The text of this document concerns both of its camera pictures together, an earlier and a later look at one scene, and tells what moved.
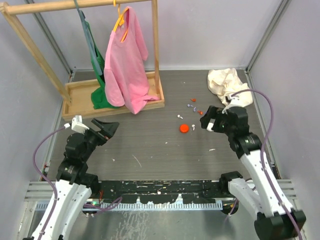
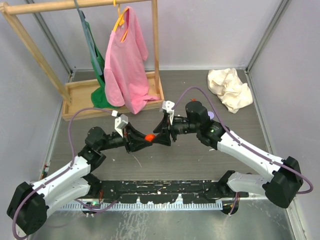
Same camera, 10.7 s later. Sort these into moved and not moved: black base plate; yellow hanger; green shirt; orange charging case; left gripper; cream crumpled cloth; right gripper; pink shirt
Moved: right gripper; left gripper; orange charging case
Not moved: green shirt; cream crumpled cloth; yellow hanger; black base plate; pink shirt
